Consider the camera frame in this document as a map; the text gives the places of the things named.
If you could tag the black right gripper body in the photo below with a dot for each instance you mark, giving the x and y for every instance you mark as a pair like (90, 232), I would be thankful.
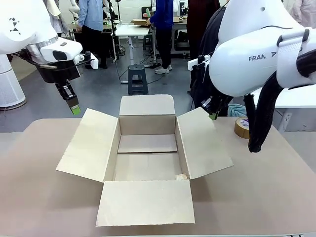
(217, 102)

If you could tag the white side table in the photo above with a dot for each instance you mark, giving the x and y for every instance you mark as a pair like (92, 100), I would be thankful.
(296, 98)

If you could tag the person in dark clothes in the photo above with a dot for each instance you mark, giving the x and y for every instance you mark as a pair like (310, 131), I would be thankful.
(205, 44)

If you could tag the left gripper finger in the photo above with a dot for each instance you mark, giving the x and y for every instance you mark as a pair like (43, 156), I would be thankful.
(74, 101)
(64, 93)

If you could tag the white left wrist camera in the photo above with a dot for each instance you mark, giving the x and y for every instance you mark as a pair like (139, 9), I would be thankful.
(94, 63)

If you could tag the white air purifier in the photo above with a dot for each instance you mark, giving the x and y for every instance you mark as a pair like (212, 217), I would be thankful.
(10, 84)

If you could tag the white desk grey legs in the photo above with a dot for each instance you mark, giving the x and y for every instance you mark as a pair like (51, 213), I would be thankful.
(133, 30)

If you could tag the black plastic stool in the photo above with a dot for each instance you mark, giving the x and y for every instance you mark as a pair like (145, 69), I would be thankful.
(137, 71)

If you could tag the black tripod stand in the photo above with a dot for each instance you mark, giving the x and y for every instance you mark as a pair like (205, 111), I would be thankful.
(114, 29)

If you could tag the brown cardboard box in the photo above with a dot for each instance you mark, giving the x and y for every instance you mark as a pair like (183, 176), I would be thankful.
(145, 205)

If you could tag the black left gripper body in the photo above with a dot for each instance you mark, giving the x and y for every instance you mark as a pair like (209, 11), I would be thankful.
(56, 74)

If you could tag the flat cardboard sheet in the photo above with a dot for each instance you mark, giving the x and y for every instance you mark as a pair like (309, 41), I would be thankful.
(140, 22)

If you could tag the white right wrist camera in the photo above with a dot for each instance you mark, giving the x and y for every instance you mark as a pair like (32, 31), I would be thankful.
(195, 64)

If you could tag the person blue shirt black trousers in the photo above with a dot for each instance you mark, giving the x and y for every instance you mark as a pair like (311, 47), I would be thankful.
(92, 14)

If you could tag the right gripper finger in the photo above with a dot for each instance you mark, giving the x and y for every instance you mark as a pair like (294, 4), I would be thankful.
(211, 116)
(215, 114)

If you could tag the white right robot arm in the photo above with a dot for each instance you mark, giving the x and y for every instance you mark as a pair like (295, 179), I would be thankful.
(247, 37)

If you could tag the brown packing tape roll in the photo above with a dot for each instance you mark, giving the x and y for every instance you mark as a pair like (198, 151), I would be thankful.
(240, 130)

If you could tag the white lab coat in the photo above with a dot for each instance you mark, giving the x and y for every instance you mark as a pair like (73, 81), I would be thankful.
(58, 17)

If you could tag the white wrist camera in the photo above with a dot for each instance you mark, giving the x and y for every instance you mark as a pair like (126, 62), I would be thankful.
(195, 64)
(94, 63)

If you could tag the person royal blue hoodie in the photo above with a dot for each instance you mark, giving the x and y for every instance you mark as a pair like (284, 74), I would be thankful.
(163, 14)

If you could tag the person in pink top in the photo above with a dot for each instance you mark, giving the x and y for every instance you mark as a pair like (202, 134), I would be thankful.
(304, 10)

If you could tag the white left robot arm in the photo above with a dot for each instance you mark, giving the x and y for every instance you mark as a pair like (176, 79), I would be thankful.
(24, 19)

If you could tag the teal cloth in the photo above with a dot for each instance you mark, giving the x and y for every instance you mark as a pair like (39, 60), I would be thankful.
(235, 109)

